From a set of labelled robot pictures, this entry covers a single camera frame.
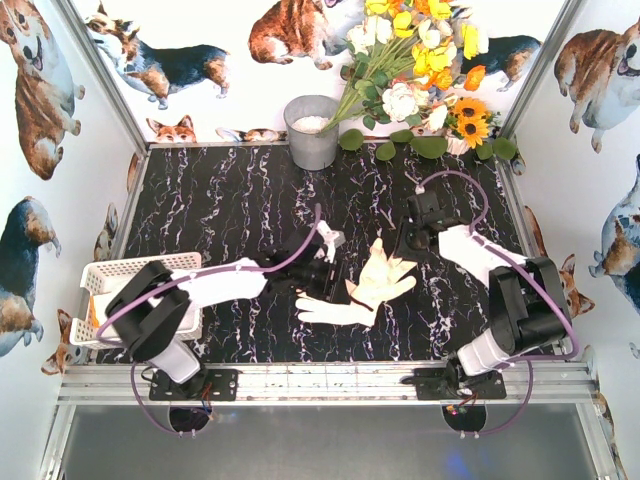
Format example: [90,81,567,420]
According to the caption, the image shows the aluminium frame post right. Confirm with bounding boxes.
[500,0,586,141]

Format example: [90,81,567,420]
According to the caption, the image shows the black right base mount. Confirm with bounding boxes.
[400,360,507,400]

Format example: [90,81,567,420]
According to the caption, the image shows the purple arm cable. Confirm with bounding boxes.
[94,203,324,436]
[417,169,581,436]

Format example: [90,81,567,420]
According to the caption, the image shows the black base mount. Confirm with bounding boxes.
[400,360,507,400]
[149,366,239,402]

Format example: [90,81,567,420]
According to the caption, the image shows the white glove orange trim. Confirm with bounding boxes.
[88,293,114,329]

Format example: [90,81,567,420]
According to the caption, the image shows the aluminium frame rail right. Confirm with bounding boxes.
[496,154,572,359]

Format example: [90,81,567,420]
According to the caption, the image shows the cream glove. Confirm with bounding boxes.
[345,238,417,311]
[295,296,377,327]

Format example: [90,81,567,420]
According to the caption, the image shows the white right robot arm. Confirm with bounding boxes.
[394,191,573,377]

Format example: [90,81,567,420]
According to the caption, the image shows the green moss stone far left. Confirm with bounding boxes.
[338,128,364,151]

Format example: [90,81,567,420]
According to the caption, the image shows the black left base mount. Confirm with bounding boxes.
[149,366,239,402]

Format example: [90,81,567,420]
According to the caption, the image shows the sunflower bunch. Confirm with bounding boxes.
[445,97,500,149]

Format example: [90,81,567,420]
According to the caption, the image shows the white plastic storage basket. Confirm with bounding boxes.
[69,252,203,350]

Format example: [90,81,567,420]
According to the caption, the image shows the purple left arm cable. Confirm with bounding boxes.
[94,203,324,436]

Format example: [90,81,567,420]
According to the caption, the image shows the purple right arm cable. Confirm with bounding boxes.
[417,169,581,436]

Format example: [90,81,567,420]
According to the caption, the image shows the grey metal bucket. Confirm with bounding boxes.
[283,95,339,171]

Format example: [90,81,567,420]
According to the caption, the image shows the large green moss stone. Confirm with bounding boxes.
[409,136,448,159]

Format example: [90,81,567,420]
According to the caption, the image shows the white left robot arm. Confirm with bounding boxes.
[100,236,350,385]

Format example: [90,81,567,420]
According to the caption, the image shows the aluminium frame post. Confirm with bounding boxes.
[500,0,586,141]
[52,0,149,153]

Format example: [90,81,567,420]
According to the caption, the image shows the aluminium frame post left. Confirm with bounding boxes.
[52,0,149,153]

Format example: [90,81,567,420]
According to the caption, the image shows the green moss stone right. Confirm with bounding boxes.
[492,136,517,161]

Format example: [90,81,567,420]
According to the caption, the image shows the artificial flower bouquet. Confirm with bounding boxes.
[325,1,489,130]

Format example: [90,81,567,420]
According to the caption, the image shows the white sunflower pot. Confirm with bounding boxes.
[446,136,471,156]

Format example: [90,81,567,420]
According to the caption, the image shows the aluminium front rail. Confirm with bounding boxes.
[56,361,598,406]

